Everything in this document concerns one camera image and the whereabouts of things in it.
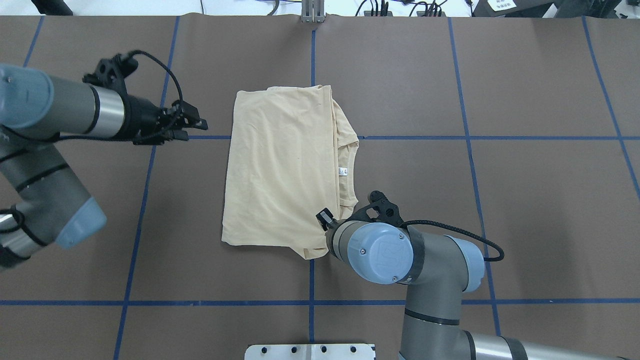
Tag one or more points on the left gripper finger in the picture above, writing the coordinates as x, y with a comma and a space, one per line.
188, 116
170, 135

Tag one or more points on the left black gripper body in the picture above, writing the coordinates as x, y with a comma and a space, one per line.
141, 116

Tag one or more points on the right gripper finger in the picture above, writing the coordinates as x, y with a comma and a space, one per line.
326, 219

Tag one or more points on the yellow long-sleeve printed shirt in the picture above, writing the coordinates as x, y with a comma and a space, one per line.
292, 154

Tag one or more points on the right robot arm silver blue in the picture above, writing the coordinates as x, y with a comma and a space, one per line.
437, 270

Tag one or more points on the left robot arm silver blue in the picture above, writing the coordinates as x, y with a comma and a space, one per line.
37, 111

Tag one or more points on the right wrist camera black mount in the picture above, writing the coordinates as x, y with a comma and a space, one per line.
379, 210

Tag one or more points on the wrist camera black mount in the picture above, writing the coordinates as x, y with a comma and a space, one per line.
111, 73
379, 210

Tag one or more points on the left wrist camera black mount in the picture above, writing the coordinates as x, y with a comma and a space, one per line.
111, 73

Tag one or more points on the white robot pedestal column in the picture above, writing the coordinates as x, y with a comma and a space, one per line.
312, 351

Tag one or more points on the aluminium frame post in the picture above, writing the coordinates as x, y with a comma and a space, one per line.
313, 11

